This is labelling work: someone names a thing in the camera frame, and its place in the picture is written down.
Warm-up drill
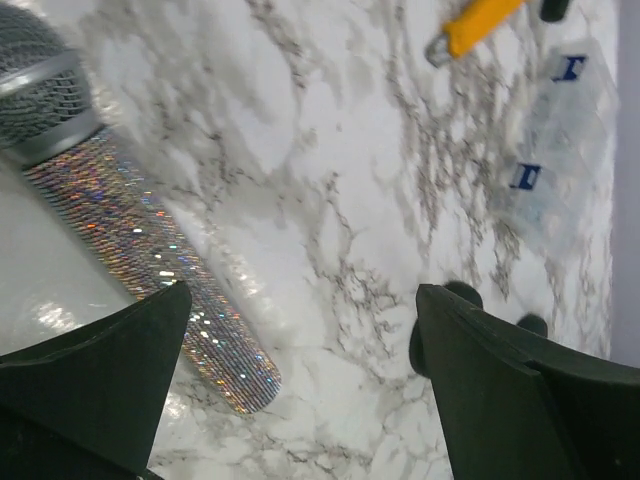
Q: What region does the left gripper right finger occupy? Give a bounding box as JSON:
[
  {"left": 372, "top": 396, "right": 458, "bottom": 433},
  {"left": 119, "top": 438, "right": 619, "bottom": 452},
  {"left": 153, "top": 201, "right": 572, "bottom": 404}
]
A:
[{"left": 409, "top": 284, "right": 639, "bottom": 479}]

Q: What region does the orange utility knife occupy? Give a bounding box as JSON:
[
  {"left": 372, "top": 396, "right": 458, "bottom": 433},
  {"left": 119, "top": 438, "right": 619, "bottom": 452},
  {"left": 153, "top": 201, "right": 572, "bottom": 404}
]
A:
[{"left": 425, "top": 0, "right": 523, "bottom": 68}]

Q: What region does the clear plastic screw box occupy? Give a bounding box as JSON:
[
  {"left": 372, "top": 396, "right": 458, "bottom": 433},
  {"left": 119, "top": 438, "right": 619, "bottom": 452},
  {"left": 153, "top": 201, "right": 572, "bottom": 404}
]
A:
[{"left": 491, "top": 37, "right": 618, "bottom": 259}]

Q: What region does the glitter handle microphone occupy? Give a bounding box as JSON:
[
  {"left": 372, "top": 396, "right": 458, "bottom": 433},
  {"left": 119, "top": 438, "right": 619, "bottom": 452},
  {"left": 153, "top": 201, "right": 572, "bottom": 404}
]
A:
[{"left": 1, "top": 4, "right": 281, "bottom": 414}]

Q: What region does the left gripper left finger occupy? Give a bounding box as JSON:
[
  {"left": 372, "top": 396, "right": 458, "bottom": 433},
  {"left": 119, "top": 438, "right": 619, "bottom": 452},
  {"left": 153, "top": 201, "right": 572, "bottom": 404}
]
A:
[{"left": 1, "top": 281, "right": 191, "bottom": 475}]

